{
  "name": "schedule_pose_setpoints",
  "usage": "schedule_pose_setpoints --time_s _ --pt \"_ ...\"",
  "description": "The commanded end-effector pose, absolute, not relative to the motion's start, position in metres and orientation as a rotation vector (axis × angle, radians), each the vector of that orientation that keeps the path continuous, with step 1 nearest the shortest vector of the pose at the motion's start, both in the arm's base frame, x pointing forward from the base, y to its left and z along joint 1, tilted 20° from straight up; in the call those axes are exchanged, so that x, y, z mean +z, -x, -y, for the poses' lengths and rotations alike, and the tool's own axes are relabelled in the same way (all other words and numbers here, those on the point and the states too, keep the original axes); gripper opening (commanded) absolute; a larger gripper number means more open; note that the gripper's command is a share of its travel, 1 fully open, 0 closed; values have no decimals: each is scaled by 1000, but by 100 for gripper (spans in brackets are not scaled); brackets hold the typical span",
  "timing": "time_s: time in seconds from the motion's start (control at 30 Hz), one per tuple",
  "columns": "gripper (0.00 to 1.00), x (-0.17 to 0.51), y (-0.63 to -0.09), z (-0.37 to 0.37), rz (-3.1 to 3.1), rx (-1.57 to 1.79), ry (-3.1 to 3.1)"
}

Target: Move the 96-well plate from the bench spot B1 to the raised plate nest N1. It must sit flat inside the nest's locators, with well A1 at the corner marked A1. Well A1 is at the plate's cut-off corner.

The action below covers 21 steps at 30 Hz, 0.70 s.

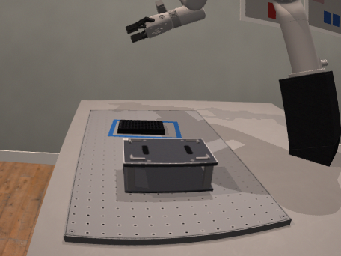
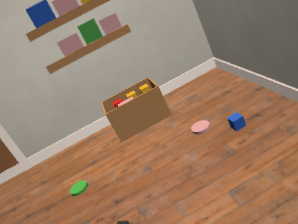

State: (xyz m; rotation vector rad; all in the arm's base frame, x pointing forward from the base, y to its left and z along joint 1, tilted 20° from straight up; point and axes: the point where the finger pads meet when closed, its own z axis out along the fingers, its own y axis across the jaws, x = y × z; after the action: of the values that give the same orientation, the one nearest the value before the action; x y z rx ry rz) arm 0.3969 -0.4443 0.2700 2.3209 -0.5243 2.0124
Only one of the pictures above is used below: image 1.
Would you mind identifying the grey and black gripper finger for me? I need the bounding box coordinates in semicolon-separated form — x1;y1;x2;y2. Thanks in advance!
130;30;148;43
126;17;155;34

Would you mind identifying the blue tape outline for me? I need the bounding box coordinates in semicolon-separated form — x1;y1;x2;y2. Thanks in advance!
108;119;182;138

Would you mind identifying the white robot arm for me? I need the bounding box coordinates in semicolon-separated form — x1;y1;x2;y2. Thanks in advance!
155;0;328;78

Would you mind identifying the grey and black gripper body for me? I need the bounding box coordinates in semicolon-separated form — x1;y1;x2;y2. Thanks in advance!
145;12;174;38

